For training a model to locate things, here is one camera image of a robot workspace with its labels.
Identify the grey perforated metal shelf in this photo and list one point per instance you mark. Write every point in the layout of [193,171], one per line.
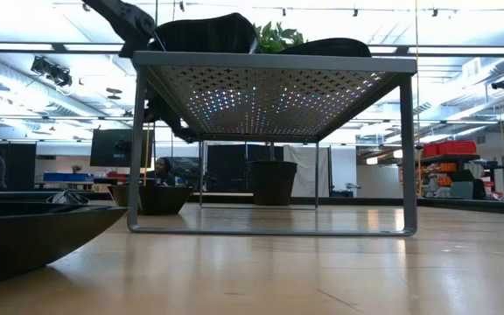
[278,59]

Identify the white partition panel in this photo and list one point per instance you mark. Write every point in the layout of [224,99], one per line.
[306,170]

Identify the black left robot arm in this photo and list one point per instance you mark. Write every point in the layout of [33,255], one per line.
[125,22]

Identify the black ceiling device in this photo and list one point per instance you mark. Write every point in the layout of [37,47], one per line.
[502,83]

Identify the black partition panel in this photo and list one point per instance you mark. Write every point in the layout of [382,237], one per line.
[230,166]

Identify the black ceiling spotlight cluster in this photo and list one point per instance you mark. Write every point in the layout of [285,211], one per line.
[53,72]

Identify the black leaf-shaped mini plate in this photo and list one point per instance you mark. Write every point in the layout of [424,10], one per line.
[24,245]
[326,51]

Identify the storage cart with coloured bins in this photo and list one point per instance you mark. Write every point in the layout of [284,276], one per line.
[449,148]

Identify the black wavy square mini plate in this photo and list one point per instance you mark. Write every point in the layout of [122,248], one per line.
[164,201]
[204,41]

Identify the blue crate row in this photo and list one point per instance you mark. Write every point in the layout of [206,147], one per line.
[66,177]

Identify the black wall monitor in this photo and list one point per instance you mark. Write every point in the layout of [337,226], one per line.
[107,149]

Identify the green plant in black pot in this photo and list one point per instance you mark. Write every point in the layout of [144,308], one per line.
[272,184]

